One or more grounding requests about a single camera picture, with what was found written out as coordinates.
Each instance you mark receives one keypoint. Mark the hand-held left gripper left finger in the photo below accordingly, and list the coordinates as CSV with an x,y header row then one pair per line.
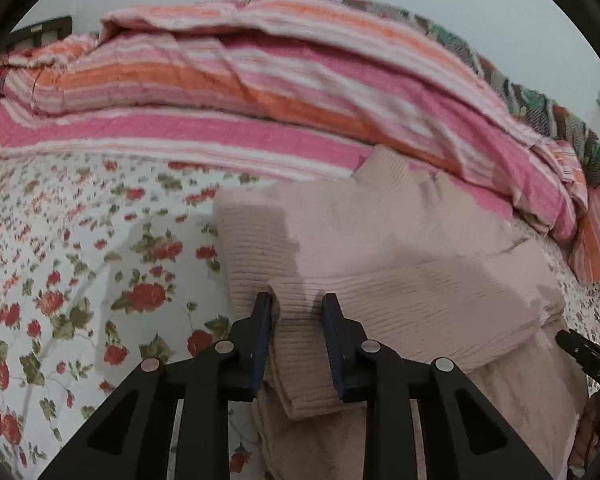
x,y
260,350

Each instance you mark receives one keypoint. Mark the multicolour patterned blanket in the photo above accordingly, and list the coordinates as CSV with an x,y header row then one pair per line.
x,y
530,105

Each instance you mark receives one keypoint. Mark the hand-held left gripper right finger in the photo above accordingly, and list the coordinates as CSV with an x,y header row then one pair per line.
x,y
336,355

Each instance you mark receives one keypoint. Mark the pink orange striped quilt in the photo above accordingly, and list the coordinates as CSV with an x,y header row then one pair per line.
x,y
280,90

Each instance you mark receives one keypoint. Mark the pink knitted sweater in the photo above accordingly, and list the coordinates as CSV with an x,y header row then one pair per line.
x,y
380,240

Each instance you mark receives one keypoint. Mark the person's right hand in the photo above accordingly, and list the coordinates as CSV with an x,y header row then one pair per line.
x,y
591,425

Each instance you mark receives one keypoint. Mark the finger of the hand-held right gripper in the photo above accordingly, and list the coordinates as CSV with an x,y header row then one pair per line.
x,y
590,360

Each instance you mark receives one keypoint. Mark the red floral bedsheet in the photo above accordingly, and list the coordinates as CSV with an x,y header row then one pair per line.
x,y
80,260

